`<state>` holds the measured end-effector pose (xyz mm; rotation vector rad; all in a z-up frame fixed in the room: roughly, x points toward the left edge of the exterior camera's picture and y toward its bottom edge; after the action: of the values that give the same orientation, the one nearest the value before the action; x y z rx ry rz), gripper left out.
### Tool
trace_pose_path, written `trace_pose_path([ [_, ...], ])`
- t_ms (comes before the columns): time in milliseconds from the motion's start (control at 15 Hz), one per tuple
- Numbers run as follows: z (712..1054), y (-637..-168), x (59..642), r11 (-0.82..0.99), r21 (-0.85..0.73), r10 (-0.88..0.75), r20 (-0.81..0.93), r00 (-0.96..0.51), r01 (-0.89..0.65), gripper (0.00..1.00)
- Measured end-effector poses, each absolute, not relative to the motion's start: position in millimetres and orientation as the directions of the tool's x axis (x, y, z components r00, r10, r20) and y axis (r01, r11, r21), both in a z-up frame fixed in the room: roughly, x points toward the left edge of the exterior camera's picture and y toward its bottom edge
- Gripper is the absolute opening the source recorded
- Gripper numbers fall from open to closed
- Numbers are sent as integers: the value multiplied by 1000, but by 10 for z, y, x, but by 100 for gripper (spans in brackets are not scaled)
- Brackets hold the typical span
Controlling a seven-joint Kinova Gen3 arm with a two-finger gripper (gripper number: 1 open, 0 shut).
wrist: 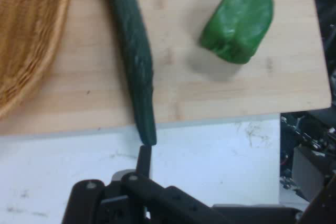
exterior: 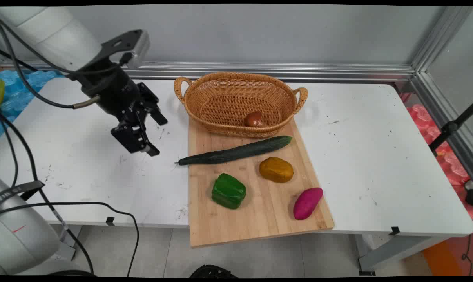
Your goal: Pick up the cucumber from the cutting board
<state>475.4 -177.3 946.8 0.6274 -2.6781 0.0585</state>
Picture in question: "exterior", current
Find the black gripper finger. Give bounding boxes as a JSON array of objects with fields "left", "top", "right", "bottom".
[
  {"left": 136, "top": 81, "right": 169, "bottom": 126},
  {"left": 111, "top": 113, "right": 161, "bottom": 157}
]

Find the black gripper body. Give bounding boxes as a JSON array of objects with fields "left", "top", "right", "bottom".
[{"left": 76, "top": 64, "right": 143, "bottom": 120}]

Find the dark green cucumber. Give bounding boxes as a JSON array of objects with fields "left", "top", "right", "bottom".
[{"left": 175, "top": 136, "right": 293, "bottom": 166}]

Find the woven wicker basket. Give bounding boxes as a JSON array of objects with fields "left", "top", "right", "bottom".
[{"left": 174, "top": 72, "right": 308, "bottom": 138}]

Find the blue foam mat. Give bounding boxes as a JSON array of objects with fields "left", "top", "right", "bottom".
[{"left": 0, "top": 69, "right": 65, "bottom": 138}]

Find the brown toy mushroom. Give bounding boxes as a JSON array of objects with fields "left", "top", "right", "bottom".
[{"left": 244, "top": 111, "right": 266, "bottom": 128}]

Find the green bell pepper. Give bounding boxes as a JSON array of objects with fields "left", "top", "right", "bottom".
[{"left": 211, "top": 173, "right": 247, "bottom": 210}]

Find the grey table leg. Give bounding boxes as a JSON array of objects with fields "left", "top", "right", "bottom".
[{"left": 50, "top": 224, "right": 82, "bottom": 262}]

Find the yellow toy potato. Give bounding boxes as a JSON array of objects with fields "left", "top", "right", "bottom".
[{"left": 259, "top": 157, "right": 294, "bottom": 183}]

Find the wooden cutting board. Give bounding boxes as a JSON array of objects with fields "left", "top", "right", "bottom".
[{"left": 188, "top": 117, "right": 335, "bottom": 248}]

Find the black round object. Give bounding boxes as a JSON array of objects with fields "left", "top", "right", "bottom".
[{"left": 189, "top": 264, "right": 239, "bottom": 279}]

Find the purple sweet potato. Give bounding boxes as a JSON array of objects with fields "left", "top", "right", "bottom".
[{"left": 293, "top": 187, "right": 324, "bottom": 221}]

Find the black tripod stand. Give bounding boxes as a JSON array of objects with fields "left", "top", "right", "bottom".
[{"left": 428, "top": 101, "right": 473, "bottom": 156}]

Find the red foam mat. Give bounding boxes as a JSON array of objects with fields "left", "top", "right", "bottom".
[{"left": 399, "top": 92, "right": 473, "bottom": 222}]

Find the orange floor panel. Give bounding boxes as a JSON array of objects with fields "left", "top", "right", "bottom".
[{"left": 422, "top": 238, "right": 473, "bottom": 276}]

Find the thin black camera cable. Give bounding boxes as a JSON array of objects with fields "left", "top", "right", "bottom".
[{"left": 0, "top": 47, "right": 133, "bottom": 76}]

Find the thick black cable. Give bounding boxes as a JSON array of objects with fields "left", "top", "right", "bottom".
[{"left": 0, "top": 18, "right": 101, "bottom": 276}]

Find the long black cable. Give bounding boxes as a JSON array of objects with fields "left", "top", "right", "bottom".
[{"left": 0, "top": 201, "right": 140, "bottom": 277}]

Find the grey printed velcro strap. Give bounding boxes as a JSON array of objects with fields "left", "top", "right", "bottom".
[{"left": 0, "top": 181, "right": 45, "bottom": 203}]

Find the horizontal aluminium frame rail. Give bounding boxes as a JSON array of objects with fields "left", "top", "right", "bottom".
[{"left": 0, "top": 59, "right": 417, "bottom": 83}]

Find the grey table leg frame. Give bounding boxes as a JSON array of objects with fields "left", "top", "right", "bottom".
[{"left": 355, "top": 234, "right": 453, "bottom": 276}]

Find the sloping aluminium frame rail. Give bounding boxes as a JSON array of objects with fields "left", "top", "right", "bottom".
[{"left": 410, "top": 72, "right": 473, "bottom": 184}]

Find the aluminium frame post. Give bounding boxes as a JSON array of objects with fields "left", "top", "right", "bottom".
[{"left": 411, "top": 6, "right": 473, "bottom": 74}]

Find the thin black floor cable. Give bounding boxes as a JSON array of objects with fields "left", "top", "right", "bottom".
[{"left": 461, "top": 211, "right": 473, "bottom": 275}]

